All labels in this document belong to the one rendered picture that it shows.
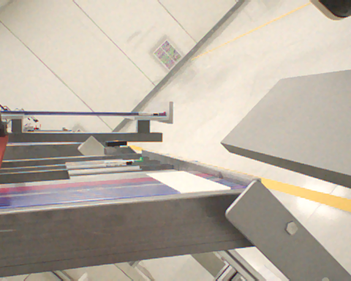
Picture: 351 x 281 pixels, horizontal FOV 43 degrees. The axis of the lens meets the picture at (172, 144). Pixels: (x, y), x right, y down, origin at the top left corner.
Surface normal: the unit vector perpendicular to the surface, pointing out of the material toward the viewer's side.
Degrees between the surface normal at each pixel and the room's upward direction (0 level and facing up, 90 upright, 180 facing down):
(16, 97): 90
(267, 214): 90
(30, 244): 90
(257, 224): 90
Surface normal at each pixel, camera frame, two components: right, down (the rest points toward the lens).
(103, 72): 0.25, 0.04
